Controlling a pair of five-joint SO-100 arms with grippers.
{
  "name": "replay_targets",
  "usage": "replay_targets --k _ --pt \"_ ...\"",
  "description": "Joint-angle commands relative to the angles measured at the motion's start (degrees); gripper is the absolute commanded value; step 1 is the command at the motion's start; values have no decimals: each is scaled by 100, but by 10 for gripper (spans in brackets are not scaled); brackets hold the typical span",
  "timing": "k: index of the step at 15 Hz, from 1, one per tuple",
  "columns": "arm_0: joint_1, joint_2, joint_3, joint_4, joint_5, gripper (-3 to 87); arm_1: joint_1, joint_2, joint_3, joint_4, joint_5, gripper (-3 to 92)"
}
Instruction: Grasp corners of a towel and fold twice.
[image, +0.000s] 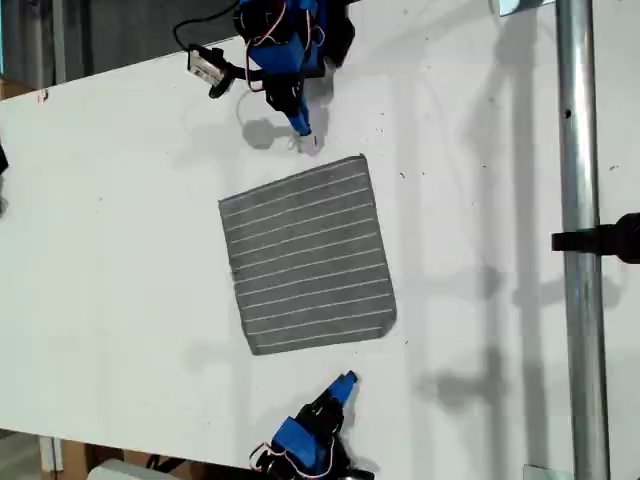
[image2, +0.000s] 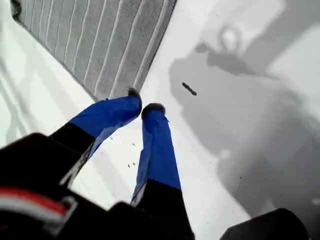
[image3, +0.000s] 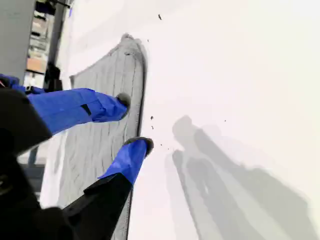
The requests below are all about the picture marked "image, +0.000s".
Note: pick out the brown cardboard box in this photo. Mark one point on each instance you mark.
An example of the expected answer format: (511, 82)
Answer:
(12, 89)

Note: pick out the black object at table edge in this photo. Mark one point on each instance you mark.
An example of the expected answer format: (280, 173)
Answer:
(3, 160)

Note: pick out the steel post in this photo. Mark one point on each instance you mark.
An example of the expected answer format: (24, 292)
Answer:
(582, 325)

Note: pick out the white table leg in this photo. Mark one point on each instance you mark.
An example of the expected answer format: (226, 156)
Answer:
(50, 452)

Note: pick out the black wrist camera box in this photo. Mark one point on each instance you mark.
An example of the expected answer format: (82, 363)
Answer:
(362, 474)
(204, 65)

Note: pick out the grey white-striped towel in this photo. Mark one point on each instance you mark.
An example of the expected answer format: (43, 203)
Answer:
(307, 255)

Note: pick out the black clamp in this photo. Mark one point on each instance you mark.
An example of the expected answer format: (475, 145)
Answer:
(600, 240)

